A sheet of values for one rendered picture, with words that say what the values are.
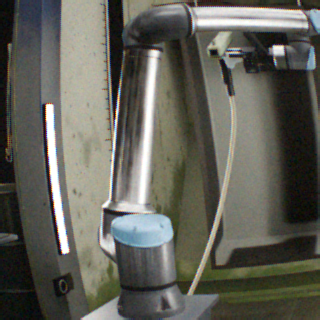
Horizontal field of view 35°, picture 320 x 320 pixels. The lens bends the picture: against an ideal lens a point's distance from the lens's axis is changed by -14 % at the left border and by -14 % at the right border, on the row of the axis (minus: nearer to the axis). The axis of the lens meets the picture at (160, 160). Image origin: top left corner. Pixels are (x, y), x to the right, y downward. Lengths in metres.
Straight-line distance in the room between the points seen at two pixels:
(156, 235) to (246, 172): 1.41
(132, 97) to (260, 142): 1.23
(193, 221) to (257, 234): 0.87
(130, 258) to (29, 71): 1.13
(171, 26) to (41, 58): 0.91
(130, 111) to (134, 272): 0.44
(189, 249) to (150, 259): 2.18
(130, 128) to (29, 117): 0.81
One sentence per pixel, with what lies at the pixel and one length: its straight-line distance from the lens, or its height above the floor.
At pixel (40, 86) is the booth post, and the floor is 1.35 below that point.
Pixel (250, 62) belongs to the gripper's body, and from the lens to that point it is 1.83.
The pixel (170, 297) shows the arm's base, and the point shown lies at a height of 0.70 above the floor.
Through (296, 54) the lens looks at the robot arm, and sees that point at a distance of 1.80.
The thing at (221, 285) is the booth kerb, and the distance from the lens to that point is 3.39.
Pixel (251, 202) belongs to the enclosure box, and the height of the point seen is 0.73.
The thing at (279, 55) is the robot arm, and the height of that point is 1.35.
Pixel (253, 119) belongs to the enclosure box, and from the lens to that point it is 2.63.
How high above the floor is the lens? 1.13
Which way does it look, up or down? 3 degrees down
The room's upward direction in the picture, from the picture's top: 5 degrees counter-clockwise
